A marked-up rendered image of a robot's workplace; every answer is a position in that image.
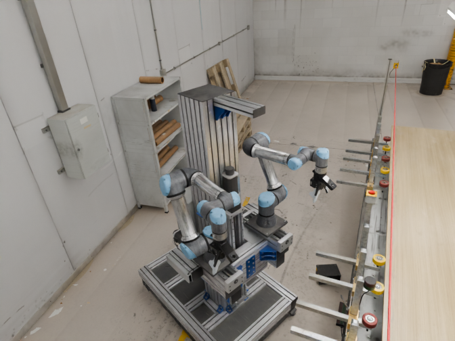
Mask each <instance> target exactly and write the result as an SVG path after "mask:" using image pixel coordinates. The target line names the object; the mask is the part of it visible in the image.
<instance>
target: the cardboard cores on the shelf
mask: <svg viewBox="0 0 455 341"><path fill-rule="evenodd" d="M154 98H155V102H156V104H158V103H160V102H161V101H162V100H163V97H162V96H161V95H158V96H154ZM147 102H148V109H150V108H151V105H150V98H149V99H147ZM180 126H181V124H180V123H179V122H177V121H176V120H175V119H173V120H171V121H170V122H169V121H168V120H164V121H162V120H158V121H156V122H155V123H154V124H153V125H152V130H153V133H154V140H155V144H156V146H158V145H159V144H160V143H162V142H163V141H164V140H165V139H166V138H167V137H168V136H170V135H171V134H172V133H173V132H175V131H176V130H177V129H178V128H179V127H180ZM177 150H178V147H177V146H176V145H174V146H173V147H172V148H171V149H170V147H169V146H168V145H166V146H165V147H164V148H163V149H162V150H161V151H159V153H157V154H158V161H159V164H160V168H161V167H162V166H163V165H164V164H165V162H166V161H167V160H168V159H169V158H170V157H171V156H172V155H173V154H174V153H175V152H176V151H177Z"/></svg>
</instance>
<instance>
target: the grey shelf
mask: <svg viewBox="0 0 455 341"><path fill-rule="evenodd" d="M162 77H163V78H164V83H163V84H160V83H140V82H138V83H136V84H134V85H132V86H130V87H129V88H127V89H125V90H123V91H121V92H119V93H117V94H116V95H113V96H112V97H110V98H111V101H112V106H113V109H114V114H115V117H116V122H117V125H118V130H119V133H120V136H121V141H122V145H123V149H124V152H125V157H126V160H127V165H128V168H129V173H130V176H131V181H132V184H133V189H134V192H135V197H136V200H137V205H138V209H141V208H142V206H140V204H143V205H147V206H155V207H160V208H164V210H165V213H167V214H168V212H169V210H168V206H167V205H168V203H169V202H170V201H171V200H170V199H168V198H167V197H166V196H164V195H163V194H162V191H161V190H160V185H159V181H160V178H161V177H162V176H163V175H166V174H167V173H168V174H169V173H172V172H174V171H177V170H179V169H181V168H187V167H188V163H187V158H186V150H185V145H184V140H183V131H182V125H181V126H180V127H179V128H178V129H177V130H176V131H175V132H173V133H172V134H171V135H170V136H168V137H167V138H166V139H165V140H164V141H163V142H162V143H160V144H159V145H158V146H156V144H155V140H154V133H153V130H152V125H153V124H154V123H155V122H156V121H158V120H162V121H164V120H168V121H169V122H170V121H171V120H173V119H175V120H176V121H177V122H179V123H180V124H181V117H180V112H179V103H178V98H177V94H178V93H181V92H183V91H182V86H181V77H180V76H162ZM178 81H179V82H178ZM179 90H180V92H179ZM154 95H155V96H156V95H157V96H158V95H161V96H162V97H163V100H162V101H161V102H160V103H158V104H157V105H156V109H157V111H155V112H152V109H151V108H150V109H148V102H147V99H149V98H151V97H152V96H154ZM142 102H143V103H142ZM148 132H149V133H148ZM150 142H151V143H150ZM166 145H168V146H169V147H170V149H171V148H172V147H173V146H174V145H176V146H177V147H178V150H177V151H176V152H175V153H174V154H173V155H172V156H171V157H170V158H169V159H168V160H167V161H166V162H165V164H164V165H163V166H162V167H161V168H160V164H159V161H158V154H157V153H159V151H161V150H162V149H163V148H164V147H165V146H166ZM153 156H154V157H153Z"/></svg>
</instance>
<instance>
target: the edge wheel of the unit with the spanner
mask: <svg viewBox="0 0 455 341"><path fill-rule="evenodd" d="M362 323H363V324H364V326H366V327H367V328H370V329H372V328H375V327H376V325H377V323H378V319H377V318H376V316H375V315H374V314H372V313H364V314H363V316H362Z"/></svg>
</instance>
